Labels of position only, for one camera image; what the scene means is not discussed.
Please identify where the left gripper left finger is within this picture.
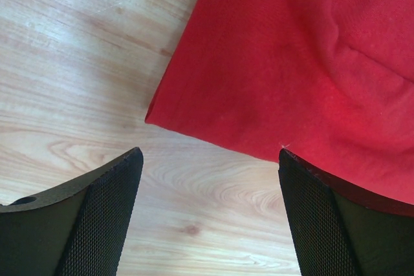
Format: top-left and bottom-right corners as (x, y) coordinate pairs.
(1, 147), (144, 275)

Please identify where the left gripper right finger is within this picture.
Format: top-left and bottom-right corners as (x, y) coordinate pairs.
(278, 149), (413, 275)

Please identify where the red t shirt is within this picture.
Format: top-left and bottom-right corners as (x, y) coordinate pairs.
(145, 0), (413, 203)

